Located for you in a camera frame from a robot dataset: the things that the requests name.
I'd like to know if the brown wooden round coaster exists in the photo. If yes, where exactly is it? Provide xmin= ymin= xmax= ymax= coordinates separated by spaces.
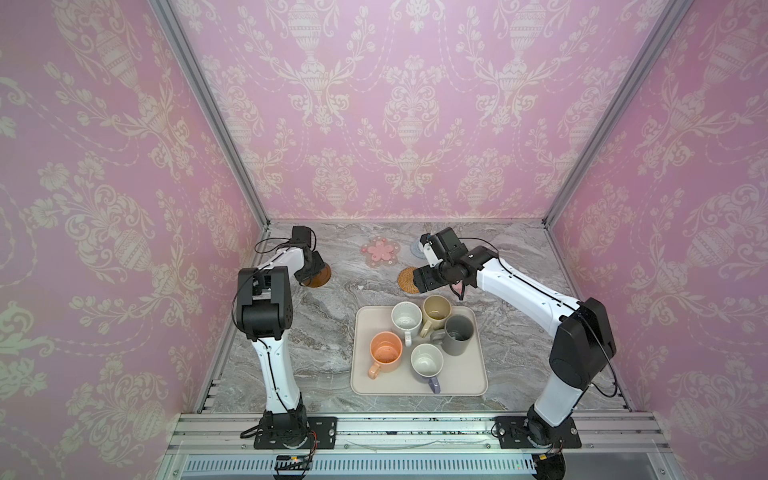
xmin=303 ymin=264 xmax=332 ymax=288

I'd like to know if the woven rattan round coaster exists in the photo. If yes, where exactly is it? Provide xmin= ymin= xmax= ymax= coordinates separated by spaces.
xmin=397 ymin=267 xmax=420 ymax=295

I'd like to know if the pink flower silicone coaster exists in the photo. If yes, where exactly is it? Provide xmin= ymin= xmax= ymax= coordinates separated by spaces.
xmin=360 ymin=236 xmax=400 ymax=268

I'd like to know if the blue round woven coaster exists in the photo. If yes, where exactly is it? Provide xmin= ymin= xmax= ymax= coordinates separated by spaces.
xmin=410 ymin=240 xmax=426 ymax=260

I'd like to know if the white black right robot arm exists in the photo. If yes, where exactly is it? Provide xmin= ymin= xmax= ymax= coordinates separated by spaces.
xmin=413 ymin=247 xmax=616 ymax=447

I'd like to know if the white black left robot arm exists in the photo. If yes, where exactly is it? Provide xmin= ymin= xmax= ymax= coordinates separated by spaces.
xmin=231 ymin=244 xmax=326 ymax=449

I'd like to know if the yellow beige ceramic mug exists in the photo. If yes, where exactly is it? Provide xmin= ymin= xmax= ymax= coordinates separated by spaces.
xmin=419 ymin=295 xmax=453 ymax=338

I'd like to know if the grey ceramic mug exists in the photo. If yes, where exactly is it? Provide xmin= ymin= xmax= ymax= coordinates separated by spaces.
xmin=430 ymin=315 xmax=475 ymax=356

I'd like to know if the white ceramic mug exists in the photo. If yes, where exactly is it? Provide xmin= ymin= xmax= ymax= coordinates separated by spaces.
xmin=391 ymin=301 xmax=422 ymax=347

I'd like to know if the beige silicone tray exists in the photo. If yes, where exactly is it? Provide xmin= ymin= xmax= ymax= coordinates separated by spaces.
xmin=350 ymin=306 xmax=488 ymax=396

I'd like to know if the orange ceramic mug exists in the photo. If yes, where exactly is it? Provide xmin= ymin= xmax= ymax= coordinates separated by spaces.
xmin=367 ymin=331 xmax=403 ymax=380

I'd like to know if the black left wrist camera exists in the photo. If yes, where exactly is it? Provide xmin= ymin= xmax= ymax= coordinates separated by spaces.
xmin=289 ymin=226 xmax=317 ymax=251

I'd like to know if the white mug purple handle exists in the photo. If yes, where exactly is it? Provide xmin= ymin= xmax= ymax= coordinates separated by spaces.
xmin=410 ymin=343 xmax=444 ymax=394

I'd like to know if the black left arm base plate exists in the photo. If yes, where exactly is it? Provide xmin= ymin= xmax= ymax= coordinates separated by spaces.
xmin=253 ymin=414 xmax=338 ymax=450

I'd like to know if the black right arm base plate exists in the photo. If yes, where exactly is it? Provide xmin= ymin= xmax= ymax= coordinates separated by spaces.
xmin=491 ymin=415 xmax=582 ymax=450

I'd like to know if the aluminium front frame rail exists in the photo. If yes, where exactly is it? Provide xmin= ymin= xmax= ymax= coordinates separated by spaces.
xmin=156 ymin=411 xmax=685 ymax=479

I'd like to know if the aluminium left corner post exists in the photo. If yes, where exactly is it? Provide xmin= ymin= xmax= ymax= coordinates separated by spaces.
xmin=149 ymin=0 xmax=270 ymax=231

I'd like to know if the aluminium corner post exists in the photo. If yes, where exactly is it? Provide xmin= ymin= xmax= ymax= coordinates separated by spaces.
xmin=542 ymin=0 xmax=693 ymax=232
xmin=149 ymin=0 xmax=270 ymax=231

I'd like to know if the aluminium right corner post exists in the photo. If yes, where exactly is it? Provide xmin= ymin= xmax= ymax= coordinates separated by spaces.
xmin=542 ymin=0 xmax=693 ymax=232

